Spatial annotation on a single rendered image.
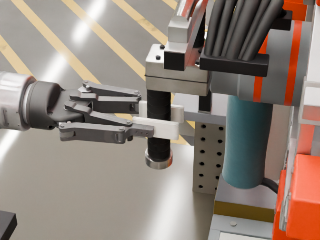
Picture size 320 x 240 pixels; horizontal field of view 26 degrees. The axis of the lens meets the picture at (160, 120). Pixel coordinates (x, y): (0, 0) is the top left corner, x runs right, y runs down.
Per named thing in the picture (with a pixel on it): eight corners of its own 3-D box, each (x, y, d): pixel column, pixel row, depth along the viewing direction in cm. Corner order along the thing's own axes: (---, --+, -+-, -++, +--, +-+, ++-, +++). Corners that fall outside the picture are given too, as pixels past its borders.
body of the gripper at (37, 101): (44, 107, 114) (98, 114, 113) (25, 139, 107) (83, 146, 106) (39, 69, 110) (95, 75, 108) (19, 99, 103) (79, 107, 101)
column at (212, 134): (224, 195, 211) (233, 82, 186) (192, 191, 213) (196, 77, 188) (228, 174, 219) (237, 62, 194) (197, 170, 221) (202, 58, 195)
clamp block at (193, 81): (207, 97, 98) (208, 66, 94) (144, 90, 99) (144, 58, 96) (212, 78, 102) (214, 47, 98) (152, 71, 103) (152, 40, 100)
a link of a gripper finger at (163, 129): (133, 115, 104) (132, 118, 103) (179, 122, 102) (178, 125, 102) (133, 131, 105) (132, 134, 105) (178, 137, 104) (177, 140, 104)
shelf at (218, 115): (237, 127, 170) (238, 117, 168) (169, 118, 173) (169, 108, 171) (255, 39, 204) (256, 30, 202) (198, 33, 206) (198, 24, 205)
